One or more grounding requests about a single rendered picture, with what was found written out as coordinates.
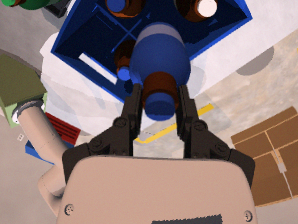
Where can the green bottle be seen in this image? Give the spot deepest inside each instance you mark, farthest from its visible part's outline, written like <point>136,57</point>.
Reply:
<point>29,4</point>

